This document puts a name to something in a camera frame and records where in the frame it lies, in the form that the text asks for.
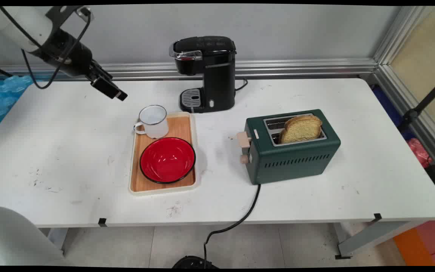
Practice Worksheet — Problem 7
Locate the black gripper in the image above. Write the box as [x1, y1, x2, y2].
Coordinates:
[38, 29, 128, 101]

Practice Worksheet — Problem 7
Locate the white enamel mug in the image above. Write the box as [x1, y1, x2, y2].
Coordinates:
[133, 105, 170, 139]

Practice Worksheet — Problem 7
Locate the wooden tray with cream rim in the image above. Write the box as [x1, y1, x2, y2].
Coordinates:
[128, 112, 200, 195]

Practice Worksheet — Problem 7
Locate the red bowl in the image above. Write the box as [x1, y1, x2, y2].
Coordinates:
[139, 137, 196, 184]

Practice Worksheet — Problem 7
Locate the black coffee machine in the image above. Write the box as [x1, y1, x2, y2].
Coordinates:
[169, 36, 237, 114]

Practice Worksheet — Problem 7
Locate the blue plastic bubble wrap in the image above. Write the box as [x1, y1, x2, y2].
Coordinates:
[0, 75, 34, 138]

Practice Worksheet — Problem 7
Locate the white chair back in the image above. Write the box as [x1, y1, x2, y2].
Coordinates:
[0, 206, 71, 266]

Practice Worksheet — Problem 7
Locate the black round base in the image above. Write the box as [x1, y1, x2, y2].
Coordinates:
[171, 256, 218, 269]

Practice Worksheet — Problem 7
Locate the green toaster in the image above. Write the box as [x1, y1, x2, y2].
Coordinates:
[229, 109, 341, 185]

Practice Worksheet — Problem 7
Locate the toasted bread slice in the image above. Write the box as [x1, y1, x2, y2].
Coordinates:
[279, 114, 323, 144]

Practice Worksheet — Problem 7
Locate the grey table leg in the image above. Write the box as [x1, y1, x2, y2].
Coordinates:
[333, 221, 426, 260]

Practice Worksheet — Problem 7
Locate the black tripod leg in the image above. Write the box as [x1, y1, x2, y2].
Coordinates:
[397, 74, 435, 133]

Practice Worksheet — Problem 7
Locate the pink plastic bag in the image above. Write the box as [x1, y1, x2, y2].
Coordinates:
[407, 138, 433, 168]

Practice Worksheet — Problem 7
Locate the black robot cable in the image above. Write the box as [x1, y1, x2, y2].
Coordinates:
[0, 6, 92, 90]

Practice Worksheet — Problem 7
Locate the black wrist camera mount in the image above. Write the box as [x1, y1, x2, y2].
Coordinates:
[46, 6, 94, 31]

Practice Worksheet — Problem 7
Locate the black toaster power cord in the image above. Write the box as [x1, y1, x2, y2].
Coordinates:
[203, 184, 261, 268]

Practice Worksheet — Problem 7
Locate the aluminium frame rail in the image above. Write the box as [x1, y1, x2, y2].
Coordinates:
[0, 57, 377, 80]

